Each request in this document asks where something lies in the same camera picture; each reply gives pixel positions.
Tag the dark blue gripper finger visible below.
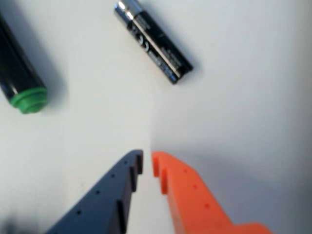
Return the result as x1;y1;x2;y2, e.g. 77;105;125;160
44;149;144;234

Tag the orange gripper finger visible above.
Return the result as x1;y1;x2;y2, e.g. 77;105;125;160
151;150;273;234

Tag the black marker with green cap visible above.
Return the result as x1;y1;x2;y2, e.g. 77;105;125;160
0;14;48;115

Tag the black AAA battery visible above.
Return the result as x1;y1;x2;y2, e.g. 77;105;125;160
113;0;195;86

